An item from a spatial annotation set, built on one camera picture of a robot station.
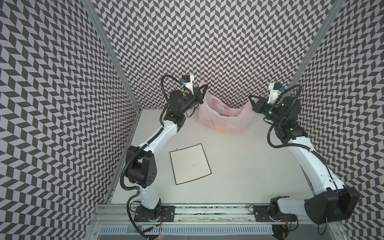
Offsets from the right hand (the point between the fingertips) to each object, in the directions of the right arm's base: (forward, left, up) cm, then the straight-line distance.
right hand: (246, 100), depth 70 cm
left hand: (+8, +17, +4) cm, 19 cm away
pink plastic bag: (+4, +12, -14) cm, 19 cm away
